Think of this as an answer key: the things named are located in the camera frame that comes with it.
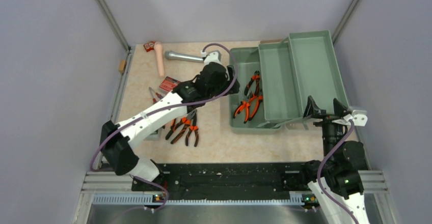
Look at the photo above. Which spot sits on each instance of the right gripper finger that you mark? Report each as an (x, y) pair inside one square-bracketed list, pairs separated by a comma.
[(340, 109), (312, 111)]

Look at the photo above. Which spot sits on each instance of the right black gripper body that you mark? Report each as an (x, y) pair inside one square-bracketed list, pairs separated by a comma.
[(327, 120)]

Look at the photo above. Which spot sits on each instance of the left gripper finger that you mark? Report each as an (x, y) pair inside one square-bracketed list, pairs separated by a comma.
[(233, 86), (231, 71)]

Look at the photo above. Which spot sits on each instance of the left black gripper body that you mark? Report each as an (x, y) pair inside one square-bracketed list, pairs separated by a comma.
[(223, 85)]

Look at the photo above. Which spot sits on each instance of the orange black combination pliers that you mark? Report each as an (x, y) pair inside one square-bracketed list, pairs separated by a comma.
[(245, 105)]

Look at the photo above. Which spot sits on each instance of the orange black cutting pliers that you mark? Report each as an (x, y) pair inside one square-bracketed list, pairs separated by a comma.
[(255, 79)]

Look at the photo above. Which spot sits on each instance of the green plastic tool box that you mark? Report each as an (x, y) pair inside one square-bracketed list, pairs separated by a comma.
[(302, 65)]

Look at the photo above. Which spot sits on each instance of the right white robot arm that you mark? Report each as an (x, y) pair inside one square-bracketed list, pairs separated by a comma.
[(335, 181)]

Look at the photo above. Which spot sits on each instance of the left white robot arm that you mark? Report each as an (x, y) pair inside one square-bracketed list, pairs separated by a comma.
[(119, 140)]

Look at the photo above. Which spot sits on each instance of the red labelled small box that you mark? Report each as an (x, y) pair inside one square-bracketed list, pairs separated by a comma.
[(168, 84)]

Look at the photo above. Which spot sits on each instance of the orange black small pliers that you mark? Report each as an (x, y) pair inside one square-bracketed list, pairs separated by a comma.
[(192, 129)]

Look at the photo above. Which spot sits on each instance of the silver metal microphone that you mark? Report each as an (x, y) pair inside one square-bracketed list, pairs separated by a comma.
[(171, 55)]

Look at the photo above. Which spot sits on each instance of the small red card box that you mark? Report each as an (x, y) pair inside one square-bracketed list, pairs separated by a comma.
[(149, 46)]

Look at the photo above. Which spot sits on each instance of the clear green small case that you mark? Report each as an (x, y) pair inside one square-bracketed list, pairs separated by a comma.
[(155, 136)]

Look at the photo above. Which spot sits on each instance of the small wooden block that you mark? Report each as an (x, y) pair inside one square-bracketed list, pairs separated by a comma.
[(122, 66)]

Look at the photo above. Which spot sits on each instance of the red handled screwdriver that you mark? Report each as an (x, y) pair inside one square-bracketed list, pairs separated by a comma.
[(153, 95)]

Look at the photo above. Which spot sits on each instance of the beige wooden handle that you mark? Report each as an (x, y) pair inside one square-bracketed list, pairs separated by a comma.
[(159, 54)]

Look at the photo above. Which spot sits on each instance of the black mounting base rail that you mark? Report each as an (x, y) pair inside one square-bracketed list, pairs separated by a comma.
[(236, 181)]

